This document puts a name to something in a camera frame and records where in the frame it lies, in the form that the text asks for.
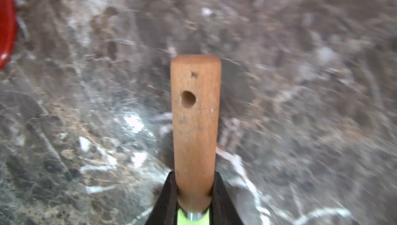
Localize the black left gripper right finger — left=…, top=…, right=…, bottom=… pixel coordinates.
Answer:
left=210, top=172, right=243, bottom=225

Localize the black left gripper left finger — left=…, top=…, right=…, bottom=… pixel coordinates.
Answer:
left=145, top=171, right=178, bottom=225

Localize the green shovel pair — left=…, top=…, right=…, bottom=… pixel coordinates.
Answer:
left=171, top=55, right=222, bottom=219

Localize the red pencil cup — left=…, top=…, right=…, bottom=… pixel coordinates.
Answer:
left=0, top=0, right=17, bottom=69

